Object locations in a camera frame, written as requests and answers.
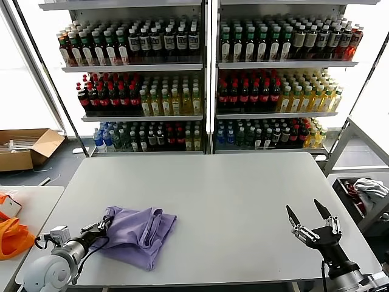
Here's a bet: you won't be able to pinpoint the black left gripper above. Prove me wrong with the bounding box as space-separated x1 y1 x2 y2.
80 215 113 245

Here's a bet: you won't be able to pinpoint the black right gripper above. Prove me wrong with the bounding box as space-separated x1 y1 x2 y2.
286 198 360 278

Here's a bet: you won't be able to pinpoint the purple t-shirt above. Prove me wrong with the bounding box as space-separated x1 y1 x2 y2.
97 206 178 272

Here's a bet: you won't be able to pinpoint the black storage bin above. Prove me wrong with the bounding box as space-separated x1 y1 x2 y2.
332 177 389 234

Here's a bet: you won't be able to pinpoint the red crumpled garment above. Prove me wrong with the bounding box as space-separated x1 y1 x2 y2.
345 181 365 217

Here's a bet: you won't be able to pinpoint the white crumpled garment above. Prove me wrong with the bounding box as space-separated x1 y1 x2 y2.
354 178 389 214

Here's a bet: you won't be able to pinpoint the orange fabric bag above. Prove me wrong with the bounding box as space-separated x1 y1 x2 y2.
0 209 40 261

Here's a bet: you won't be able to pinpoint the white and orange carton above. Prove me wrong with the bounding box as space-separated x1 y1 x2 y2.
0 194 24 218

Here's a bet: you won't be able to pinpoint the open cardboard box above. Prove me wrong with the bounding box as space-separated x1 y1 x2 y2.
0 128 67 173

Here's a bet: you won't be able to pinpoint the small cola bottle red label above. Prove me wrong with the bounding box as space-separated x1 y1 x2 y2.
167 127 177 151
176 127 187 151

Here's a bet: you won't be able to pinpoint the white sticks in carton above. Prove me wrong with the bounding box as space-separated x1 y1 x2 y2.
0 135 40 153

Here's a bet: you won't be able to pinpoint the yellow juice bottle white cap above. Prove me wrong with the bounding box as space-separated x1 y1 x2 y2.
171 88 182 116
322 86 336 113
311 85 325 113
160 88 172 116
290 86 304 114
150 89 162 116
278 86 293 114
332 87 345 113
192 87 202 116
182 87 193 116
140 89 152 117
300 86 314 114

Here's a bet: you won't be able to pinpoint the cola bottle red cap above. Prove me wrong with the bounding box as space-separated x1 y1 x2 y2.
218 82 230 112
229 82 240 112
250 81 261 112
270 80 282 112
260 81 272 112
88 85 100 112
129 84 142 111
239 82 251 112
119 84 131 111
77 86 91 113
109 84 121 111
97 84 111 111

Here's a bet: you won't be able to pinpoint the grey metal shelf rack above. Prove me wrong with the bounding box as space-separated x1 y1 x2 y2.
39 0 210 158
212 0 382 156

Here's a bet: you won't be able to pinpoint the dark bottle green band label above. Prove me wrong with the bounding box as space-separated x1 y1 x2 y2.
92 29 106 66
257 26 270 63
221 26 233 63
116 29 130 65
232 26 245 63
79 30 94 66
281 26 293 61
245 26 257 63
68 31 83 66
269 26 282 63
104 29 119 66

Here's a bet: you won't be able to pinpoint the red tea bottle white cap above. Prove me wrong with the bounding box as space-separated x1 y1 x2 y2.
58 30 71 67
349 26 365 61

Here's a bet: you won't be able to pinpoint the dark bottle beige label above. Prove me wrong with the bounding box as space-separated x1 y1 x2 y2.
305 24 318 59
294 24 307 59

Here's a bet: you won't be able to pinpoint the dark bottle grey label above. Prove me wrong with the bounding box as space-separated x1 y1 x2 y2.
339 26 354 59
317 24 331 59
329 24 342 59

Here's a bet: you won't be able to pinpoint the dark bottle black white label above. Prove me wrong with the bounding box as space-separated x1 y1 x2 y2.
128 28 142 59
176 26 189 58
140 27 153 58
188 26 201 58
151 27 163 58
164 27 176 58

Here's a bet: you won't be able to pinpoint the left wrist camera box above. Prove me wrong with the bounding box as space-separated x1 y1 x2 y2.
35 225 72 249

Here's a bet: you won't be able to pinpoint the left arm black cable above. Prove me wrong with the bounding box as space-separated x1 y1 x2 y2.
71 237 110 284

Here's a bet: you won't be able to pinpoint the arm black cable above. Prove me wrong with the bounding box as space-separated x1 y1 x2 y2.
320 260 331 292
71 237 110 284

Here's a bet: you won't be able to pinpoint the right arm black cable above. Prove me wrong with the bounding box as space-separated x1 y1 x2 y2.
320 260 331 292

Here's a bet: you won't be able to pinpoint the dark slanted frame post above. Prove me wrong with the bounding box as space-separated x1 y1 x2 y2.
12 0 91 158

